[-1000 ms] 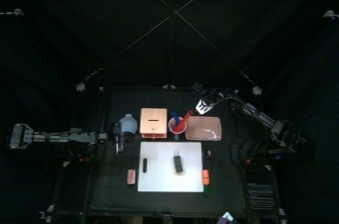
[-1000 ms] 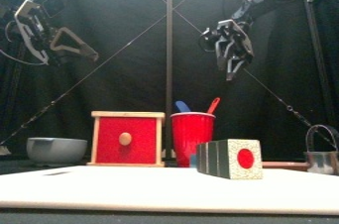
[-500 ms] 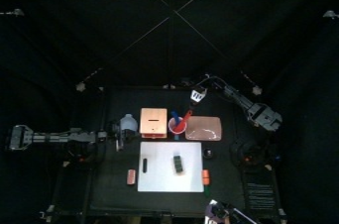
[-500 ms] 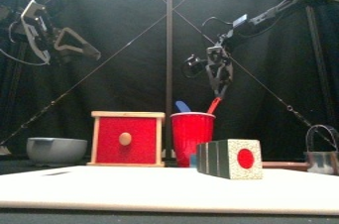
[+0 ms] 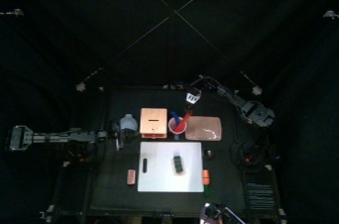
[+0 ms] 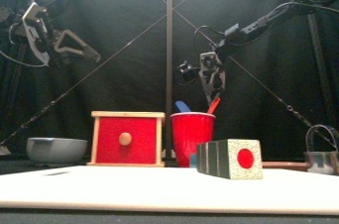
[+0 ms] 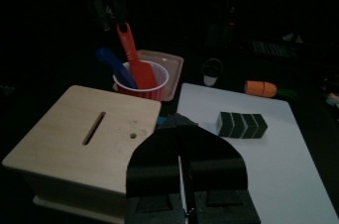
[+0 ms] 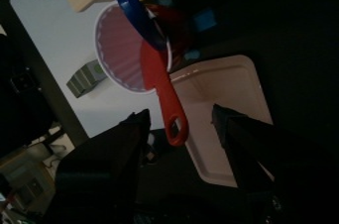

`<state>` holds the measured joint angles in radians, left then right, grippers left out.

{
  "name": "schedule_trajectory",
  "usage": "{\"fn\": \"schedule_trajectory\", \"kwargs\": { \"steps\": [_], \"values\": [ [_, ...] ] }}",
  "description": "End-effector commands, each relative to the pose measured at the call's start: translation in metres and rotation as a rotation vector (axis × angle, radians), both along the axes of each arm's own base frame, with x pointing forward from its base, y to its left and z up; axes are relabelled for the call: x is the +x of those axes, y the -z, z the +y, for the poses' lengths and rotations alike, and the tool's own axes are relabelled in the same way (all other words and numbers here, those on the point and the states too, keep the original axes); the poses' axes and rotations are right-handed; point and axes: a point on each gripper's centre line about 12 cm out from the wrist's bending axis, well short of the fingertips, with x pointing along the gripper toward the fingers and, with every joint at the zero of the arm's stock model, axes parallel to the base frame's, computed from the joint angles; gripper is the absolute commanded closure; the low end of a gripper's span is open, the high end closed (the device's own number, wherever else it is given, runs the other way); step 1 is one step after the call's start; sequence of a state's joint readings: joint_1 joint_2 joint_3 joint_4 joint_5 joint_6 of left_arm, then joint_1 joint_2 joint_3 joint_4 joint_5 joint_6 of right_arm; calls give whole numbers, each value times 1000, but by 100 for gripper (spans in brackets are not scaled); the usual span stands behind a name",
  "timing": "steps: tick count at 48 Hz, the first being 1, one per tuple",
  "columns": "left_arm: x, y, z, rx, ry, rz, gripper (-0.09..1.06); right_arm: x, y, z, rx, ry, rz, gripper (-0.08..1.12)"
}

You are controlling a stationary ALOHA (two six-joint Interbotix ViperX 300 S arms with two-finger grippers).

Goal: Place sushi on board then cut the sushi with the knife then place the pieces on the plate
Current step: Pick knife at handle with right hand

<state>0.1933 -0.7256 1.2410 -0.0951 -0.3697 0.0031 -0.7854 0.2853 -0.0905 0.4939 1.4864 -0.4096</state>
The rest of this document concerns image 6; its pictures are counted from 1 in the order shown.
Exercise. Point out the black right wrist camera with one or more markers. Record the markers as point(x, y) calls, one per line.
point(188, 72)

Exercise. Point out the gray bowl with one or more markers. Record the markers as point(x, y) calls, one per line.
point(57, 150)

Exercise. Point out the red plastic utensil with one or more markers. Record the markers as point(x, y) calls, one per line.
point(214, 105)

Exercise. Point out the white cutting board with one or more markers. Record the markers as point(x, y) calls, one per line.
point(168, 188)

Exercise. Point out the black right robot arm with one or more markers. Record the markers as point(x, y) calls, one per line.
point(274, 16)

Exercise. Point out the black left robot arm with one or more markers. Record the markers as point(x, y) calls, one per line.
point(9, 36)

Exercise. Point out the black toy sushi roll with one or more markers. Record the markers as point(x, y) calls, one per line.
point(232, 158)

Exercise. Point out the wooden box with red front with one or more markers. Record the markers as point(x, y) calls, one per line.
point(126, 138)

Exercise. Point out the blue plastic utensil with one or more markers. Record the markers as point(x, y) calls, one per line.
point(182, 106)

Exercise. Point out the black vertical frame pole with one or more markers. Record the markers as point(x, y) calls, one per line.
point(169, 53)

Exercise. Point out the red plastic cup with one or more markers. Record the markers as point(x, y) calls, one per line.
point(193, 138)

